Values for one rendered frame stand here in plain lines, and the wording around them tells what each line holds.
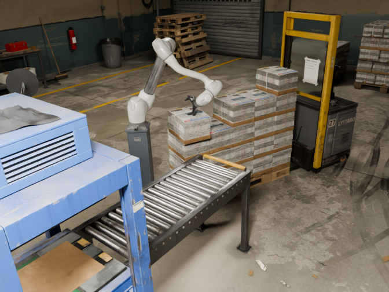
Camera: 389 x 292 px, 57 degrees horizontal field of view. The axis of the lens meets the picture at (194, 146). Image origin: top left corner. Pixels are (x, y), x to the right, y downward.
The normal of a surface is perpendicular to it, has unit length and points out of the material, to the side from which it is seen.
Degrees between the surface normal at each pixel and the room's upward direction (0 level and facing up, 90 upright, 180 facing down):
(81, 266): 0
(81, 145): 90
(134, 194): 90
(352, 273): 0
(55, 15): 90
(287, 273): 0
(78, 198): 90
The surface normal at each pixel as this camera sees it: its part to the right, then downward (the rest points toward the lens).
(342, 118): 0.50, 0.36
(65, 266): -0.03, -0.90
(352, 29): -0.62, 0.35
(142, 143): -0.01, 0.43
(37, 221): 0.78, 0.25
